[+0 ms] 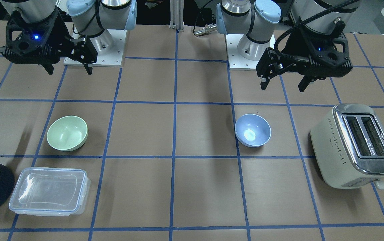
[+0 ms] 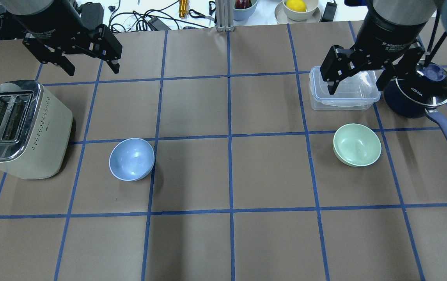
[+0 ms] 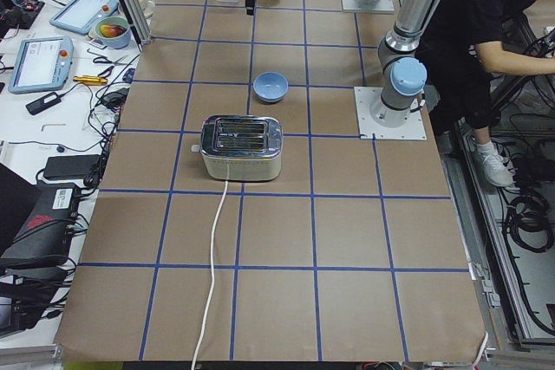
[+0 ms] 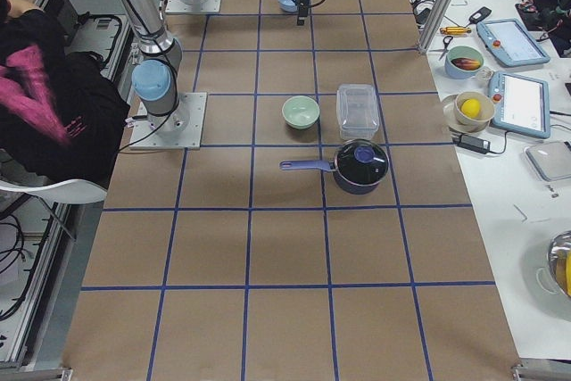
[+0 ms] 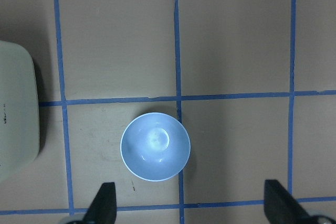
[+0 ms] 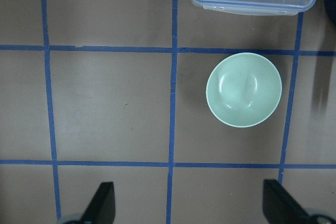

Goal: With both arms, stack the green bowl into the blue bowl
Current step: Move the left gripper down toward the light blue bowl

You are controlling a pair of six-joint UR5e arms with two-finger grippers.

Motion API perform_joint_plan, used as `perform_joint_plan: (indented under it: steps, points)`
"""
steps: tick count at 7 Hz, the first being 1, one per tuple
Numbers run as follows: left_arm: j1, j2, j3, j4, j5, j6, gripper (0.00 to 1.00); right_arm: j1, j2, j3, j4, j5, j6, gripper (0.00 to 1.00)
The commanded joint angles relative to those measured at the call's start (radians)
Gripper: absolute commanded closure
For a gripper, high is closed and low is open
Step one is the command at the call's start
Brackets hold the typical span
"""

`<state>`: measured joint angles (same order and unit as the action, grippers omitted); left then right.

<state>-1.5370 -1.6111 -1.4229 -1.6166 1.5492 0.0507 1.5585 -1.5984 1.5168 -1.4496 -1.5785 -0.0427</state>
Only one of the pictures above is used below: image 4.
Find steel mixing bowl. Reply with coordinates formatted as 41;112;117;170
535;231;570;298

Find beige bowl with lemon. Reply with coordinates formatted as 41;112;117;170
453;92;495;126

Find grey lidded box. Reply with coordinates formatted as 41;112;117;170
524;141;571;181

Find beige plate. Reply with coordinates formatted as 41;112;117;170
442;95;489;133

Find white chair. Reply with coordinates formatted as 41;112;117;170
0;178;109;239

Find lower teach pendant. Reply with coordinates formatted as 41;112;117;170
488;71;550;139

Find upper teach pendant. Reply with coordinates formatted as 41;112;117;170
476;19;550;67

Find clear plastic container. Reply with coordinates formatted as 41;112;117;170
336;84;380;140

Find black power adapter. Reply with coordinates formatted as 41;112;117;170
452;134;490;154

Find green bowl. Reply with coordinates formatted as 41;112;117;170
282;95;320;129

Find black car key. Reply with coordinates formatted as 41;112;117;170
468;6;492;24

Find blue saucepan with lid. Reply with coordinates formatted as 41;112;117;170
279;138;389;195

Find person in black and pink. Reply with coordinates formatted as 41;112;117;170
1;0;129;182

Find orange handled screwdriver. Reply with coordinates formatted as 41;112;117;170
439;26;472;37

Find blue bowl with food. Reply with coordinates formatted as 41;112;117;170
444;46;484;79

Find teach pendant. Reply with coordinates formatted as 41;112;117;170
476;19;550;67
488;71;550;139

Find scissors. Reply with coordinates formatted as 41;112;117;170
439;35;453;59

